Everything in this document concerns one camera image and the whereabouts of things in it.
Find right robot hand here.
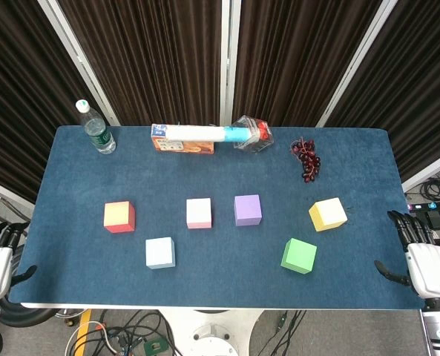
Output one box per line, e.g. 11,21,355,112
374,210,440,300

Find yellow cube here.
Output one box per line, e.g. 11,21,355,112
308,197,348,233

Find red cube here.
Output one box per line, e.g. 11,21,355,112
103,200,137,234

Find light blue cube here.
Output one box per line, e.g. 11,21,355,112
145,237,177,270

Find purple cube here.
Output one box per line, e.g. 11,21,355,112
234,194,263,227

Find pink cube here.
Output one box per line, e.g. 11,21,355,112
185,197,213,230

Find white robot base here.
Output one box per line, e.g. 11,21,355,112
160,309,261,356

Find green cube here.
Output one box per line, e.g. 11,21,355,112
280,237,318,275

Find power strip with lit switches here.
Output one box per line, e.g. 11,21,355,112
407,200,440,213

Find dark red grape bunch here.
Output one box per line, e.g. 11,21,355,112
289,137,321,185

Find clear plastic water bottle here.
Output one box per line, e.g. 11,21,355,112
75,99,116,155

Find green floor device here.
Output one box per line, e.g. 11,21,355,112
143,337,168,355

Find dark brown pleated curtain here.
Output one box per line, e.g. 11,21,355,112
237,0,384,127
58,0,224,127
0,0,111,203
326,0,440,182

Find clear plastic box red contents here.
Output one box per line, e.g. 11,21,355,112
232,115,275,154

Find orange biscuit box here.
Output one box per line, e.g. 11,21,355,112
151,123,216,155

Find blue fabric table cover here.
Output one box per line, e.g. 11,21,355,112
8,125,427,311

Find white paper roll blue band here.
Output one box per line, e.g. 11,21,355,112
166,125,257,143

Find white partition base rail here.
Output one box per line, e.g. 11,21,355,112
401,148,440,192
0,176,35,214

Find black coiled cables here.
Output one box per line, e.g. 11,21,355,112
419,166,440,203

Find tangled floor cables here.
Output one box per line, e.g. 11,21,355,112
65,310,176,356

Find black floor cable with plug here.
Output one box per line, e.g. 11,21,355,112
258,310,306,356

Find white partition post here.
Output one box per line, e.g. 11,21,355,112
37,0,121,127
315,0,398,128
219,0,242,127

